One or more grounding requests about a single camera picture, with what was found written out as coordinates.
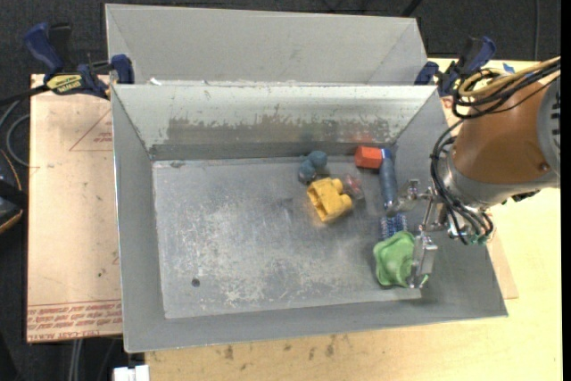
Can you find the small clear plastic thing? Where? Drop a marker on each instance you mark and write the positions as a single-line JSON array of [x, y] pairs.
[[353, 186]]

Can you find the yellow toy block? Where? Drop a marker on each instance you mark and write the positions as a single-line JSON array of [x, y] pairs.
[[328, 198]]

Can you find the blue and white spiky thing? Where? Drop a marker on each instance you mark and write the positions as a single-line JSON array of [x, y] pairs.
[[392, 225]]

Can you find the grey metal bin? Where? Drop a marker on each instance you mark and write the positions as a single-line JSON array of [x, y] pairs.
[[250, 236]]

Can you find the red block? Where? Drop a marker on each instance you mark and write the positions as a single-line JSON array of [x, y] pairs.
[[368, 157]]

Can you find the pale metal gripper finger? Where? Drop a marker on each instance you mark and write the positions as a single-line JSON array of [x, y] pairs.
[[426, 256], [407, 195]]

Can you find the green crumpled cloth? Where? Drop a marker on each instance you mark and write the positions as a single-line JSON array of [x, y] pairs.
[[392, 259]]

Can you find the brown cardboard board, red print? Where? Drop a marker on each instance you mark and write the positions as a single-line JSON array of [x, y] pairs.
[[71, 214]]

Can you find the dark teal toy animal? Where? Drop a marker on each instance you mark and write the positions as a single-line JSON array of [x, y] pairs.
[[314, 163]]

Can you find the clear plastic bottle, blue cap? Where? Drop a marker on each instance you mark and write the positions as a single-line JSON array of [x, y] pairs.
[[387, 183]]

